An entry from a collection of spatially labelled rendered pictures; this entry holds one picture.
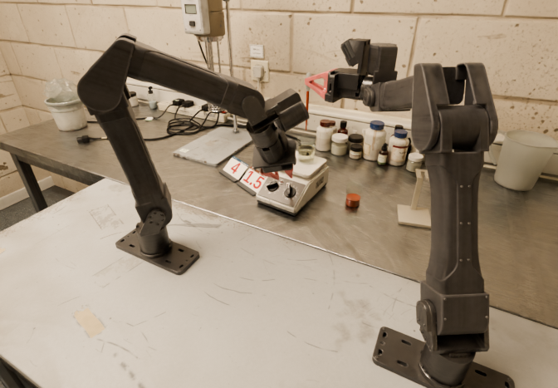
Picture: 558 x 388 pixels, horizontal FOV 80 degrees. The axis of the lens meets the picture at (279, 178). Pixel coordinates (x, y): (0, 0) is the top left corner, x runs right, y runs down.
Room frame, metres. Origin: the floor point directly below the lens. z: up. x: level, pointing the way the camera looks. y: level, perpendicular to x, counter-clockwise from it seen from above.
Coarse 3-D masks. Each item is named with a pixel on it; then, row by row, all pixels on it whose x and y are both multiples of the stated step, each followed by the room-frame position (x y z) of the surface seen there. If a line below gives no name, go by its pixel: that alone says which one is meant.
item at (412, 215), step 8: (416, 184) 0.73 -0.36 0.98; (416, 192) 0.73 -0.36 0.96; (416, 200) 0.73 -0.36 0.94; (400, 208) 0.74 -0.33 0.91; (408, 208) 0.74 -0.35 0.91; (416, 208) 0.74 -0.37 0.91; (424, 208) 0.74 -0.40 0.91; (400, 216) 0.70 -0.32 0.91; (408, 216) 0.70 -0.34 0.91; (416, 216) 0.70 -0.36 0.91; (424, 216) 0.70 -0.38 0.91; (408, 224) 0.67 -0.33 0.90; (416, 224) 0.67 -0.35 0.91; (424, 224) 0.66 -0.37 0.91
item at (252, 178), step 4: (248, 172) 0.90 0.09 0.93; (252, 172) 0.89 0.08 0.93; (256, 172) 0.88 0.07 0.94; (244, 176) 0.89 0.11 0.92; (248, 176) 0.88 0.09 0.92; (252, 176) 0.88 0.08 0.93; (256, 176) 0.87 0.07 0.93; (260, 176) 0.86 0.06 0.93; (244, 180) 0.88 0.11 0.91; (248, 180) 0.87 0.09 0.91; (252, 180) 0.86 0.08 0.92; (256, 180) 0.86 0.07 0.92; (260, 180) 0.85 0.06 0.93; (252, 184) 0.85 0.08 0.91; (256, 184) 0.84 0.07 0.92; (260, 184) 0.84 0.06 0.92; (256, 188) 0.83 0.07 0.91
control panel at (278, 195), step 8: (264, 184) 0.79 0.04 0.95; (280, 184) 0.78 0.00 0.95; (296, 184) 0.77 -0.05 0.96; (304, 184) 0.76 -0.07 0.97; (264, 192) 0.77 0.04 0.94; (272, 192) 0.76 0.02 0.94; (280, 192) 0.76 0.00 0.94; (296, 192) 0.75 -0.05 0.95; (280, 200) 0.74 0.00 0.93; (288, 200) 0.73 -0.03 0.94; (296, 200) 0.72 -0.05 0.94
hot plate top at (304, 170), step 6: (318, 162) 0.85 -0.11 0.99; (324, 162) 0.85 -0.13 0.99; (294, 168) 0.81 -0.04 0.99; (300, 168) 0.81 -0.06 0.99; (306, 168) 0.81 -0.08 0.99; (312, 168) 0.81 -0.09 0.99; (318, 168) 0.82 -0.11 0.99; (300, 174) 0.78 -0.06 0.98; (306, 174) 0.78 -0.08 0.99; (312, 174) 0.79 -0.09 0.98
